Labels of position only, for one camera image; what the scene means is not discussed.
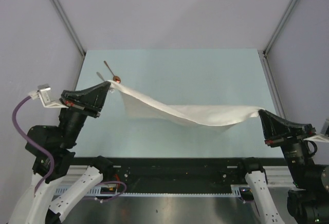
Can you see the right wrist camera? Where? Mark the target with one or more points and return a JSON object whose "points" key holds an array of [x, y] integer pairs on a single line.
{"points": [[323, 135]]}

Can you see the aluminium cross rail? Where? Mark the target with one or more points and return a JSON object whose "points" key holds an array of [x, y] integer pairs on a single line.
{"points": [[278, 176]]}

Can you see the left aluminium frame post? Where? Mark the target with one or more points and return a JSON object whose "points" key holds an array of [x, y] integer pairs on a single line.
{"points": [[68, 26]]}

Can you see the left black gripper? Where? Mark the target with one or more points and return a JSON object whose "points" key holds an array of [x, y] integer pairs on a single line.
{"points": [[90, 100]]}

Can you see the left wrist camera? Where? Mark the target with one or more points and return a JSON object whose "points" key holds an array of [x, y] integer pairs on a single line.
{"points": [[44, 94]]}

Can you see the aluminium frame post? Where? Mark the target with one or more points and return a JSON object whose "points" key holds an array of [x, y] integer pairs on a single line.
{"points": [[68, 26], [280, 26]]}

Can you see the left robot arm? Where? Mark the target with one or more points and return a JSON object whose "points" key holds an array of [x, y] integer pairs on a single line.
{"points": [[51, 146]]}

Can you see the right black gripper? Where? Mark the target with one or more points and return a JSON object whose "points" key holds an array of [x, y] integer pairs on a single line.
{"points": [[277, 129]]}

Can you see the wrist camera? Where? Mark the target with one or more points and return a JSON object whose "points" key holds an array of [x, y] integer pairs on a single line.
{"points": [[44, 94], [323, 135]]}

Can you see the white cloth napkin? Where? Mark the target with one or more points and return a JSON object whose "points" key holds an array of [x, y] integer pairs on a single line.
{"points": [[222, 117]]}

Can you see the right aluminium frame post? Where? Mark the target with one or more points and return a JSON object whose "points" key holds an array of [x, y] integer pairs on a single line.
{"points": [[280, 26]]}

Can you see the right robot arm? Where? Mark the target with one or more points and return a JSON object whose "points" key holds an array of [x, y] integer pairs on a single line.
{"points": [[309, 202]]}

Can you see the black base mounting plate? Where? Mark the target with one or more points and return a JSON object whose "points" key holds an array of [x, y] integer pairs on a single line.
{"points": [[179, 176]]}

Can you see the silver fork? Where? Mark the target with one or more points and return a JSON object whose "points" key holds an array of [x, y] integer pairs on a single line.
{"points": [[100, 76]]}

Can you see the copper spoon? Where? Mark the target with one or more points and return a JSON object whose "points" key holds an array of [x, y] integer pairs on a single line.
{"points": [[115, 77]]}

